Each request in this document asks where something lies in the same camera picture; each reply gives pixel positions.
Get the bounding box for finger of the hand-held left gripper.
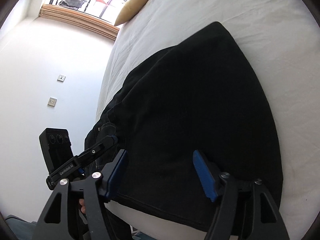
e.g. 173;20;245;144
75;135;118;167

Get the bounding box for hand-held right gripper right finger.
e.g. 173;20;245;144
192;150;290;240

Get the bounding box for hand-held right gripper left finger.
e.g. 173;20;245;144
35;149;129;240

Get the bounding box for black denim pants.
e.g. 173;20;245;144
84;21;284;232

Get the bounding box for person's blue clothing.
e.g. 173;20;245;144
4;214;37;240

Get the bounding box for beige curtain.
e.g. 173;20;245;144
39;4;120;41

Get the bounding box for yellow pillow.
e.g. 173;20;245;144
114;0;153;27

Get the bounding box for dark hanging clothes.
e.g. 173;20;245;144
59;0;85;8

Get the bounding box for bed with white sheet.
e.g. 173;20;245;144
95;0;318;240

